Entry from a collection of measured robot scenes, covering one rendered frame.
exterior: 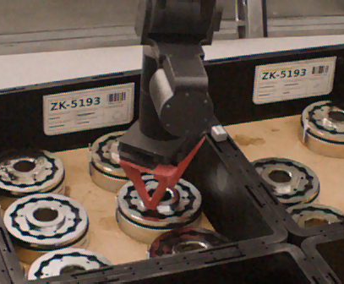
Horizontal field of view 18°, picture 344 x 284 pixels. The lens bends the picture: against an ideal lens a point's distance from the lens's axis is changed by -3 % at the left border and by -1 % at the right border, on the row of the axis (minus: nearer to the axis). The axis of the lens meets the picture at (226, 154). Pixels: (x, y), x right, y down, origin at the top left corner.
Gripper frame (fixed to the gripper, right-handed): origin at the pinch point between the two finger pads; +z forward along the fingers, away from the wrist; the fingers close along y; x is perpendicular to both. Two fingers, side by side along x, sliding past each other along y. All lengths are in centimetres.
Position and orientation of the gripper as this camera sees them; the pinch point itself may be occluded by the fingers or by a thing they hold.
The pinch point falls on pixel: (160, 190)
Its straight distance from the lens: 128.4
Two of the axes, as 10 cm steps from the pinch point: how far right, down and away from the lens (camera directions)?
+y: 4.1, -5.0, 7.7
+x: -9.1, -2.9, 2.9
